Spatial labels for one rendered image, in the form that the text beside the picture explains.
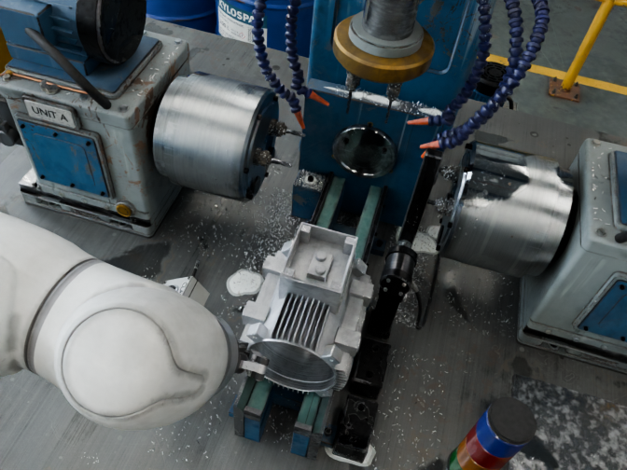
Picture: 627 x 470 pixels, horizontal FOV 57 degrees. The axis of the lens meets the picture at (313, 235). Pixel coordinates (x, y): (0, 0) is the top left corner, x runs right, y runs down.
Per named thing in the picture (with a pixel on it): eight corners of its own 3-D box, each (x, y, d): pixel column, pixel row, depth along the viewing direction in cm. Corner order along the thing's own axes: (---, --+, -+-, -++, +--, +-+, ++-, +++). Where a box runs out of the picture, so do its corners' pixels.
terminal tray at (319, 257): (297, 246, 103) (299, 220, 98) (354, 262, 102) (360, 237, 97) (275, 300, 96) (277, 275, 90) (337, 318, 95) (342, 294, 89)
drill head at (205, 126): (154, 121, 145) (140, 32, 126) (293, 158, 141) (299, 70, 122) (104, 188, 129) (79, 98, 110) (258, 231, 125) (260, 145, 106)
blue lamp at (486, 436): (478, 407, 77) (488, 393, 73) (522, 420, 76) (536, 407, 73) (473, 449, 73) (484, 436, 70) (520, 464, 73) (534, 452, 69)
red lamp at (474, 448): (467, 420, 80) (478, 407, 77) (510, 433, 80) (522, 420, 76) (463, 462, 77) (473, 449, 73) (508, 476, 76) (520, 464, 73)
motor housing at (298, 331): (272, 288, 116) (275, 228, 101) (364, 314, 113) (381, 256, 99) (237, 376, 103) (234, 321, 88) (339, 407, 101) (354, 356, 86)
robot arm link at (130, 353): (257, 324, 52) (129, 266, 54) (216, 314, 37) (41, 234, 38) (204, 437, 50) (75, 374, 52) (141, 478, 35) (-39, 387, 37)
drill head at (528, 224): (411, 188, 138) (438, 103, 119) (584, 233, 133) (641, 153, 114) (392, 268, 122) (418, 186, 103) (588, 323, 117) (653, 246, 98)
